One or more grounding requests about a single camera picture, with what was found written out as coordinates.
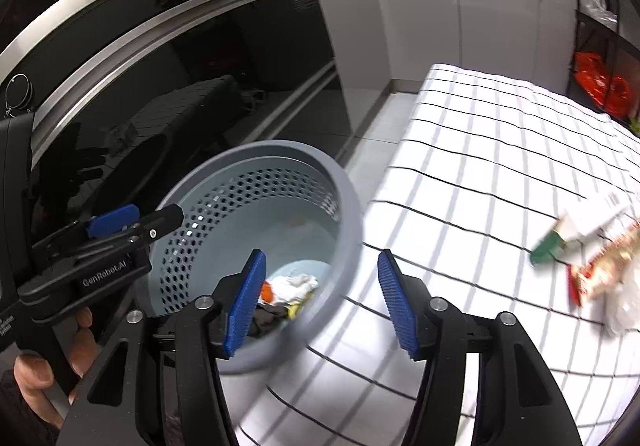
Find person's left hand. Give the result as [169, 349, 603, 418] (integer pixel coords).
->
[12, 306, 99, 428]

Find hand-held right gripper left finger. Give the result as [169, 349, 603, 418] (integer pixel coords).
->
[55, 248, 268, 446]

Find clear plastic bag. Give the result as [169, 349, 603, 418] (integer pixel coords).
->
[604, 276, 640, 338]

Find red snack wrapper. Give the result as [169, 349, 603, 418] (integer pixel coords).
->
[566, 220, 640, 310]

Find grey perforated basket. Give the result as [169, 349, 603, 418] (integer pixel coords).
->
[134, 139, 364, 374]

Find black shelf rack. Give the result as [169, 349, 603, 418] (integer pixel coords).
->
[567, 0, 640, 123]

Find black built-in oven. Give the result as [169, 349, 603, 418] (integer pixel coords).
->
[0, 0, 347, 249]

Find red plastic bags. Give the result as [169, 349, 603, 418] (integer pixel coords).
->
[573, 51, 634, 118]

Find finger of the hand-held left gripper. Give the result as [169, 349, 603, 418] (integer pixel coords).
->
[32, 204, 141, 263]
[37, 203, 185, 273]

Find clear bags on rack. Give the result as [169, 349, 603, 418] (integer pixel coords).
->
[582, 0, 622, 30]

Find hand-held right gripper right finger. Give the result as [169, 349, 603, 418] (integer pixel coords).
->
[376, 249, 584, 446]

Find green and white packet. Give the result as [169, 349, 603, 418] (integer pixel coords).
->
[529, 193, 632, 268]

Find grey kitchen cabinets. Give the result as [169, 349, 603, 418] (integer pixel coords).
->
[304, 0, 582, 133]

